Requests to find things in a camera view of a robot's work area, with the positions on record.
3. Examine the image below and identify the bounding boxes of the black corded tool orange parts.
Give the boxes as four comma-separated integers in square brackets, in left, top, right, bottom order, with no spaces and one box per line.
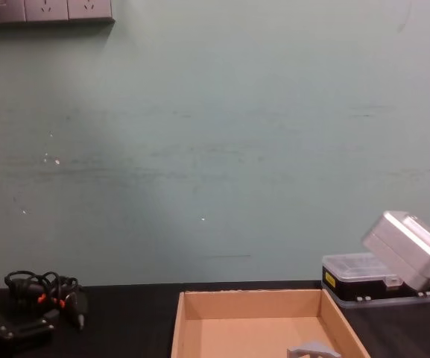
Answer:
[4,270,89,331]

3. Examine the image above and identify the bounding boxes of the clear plastic case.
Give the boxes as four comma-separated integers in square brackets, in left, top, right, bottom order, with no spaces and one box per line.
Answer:
[320,252,430,310]

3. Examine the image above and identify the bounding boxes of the black table cloth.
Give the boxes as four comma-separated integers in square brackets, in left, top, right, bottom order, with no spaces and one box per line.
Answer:
[0,280,430,358]

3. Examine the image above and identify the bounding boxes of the shallow brown cardboard tray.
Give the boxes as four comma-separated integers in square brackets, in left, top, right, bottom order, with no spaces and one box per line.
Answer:
[169,288,372,358]

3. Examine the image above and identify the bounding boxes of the grey wall socket panel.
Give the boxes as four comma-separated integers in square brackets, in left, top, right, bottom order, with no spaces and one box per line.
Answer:
[0,0,116,26]

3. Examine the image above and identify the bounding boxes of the small white three-armed plastic piece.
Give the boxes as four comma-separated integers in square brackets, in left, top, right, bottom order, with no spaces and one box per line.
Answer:
[286,339,341,358]

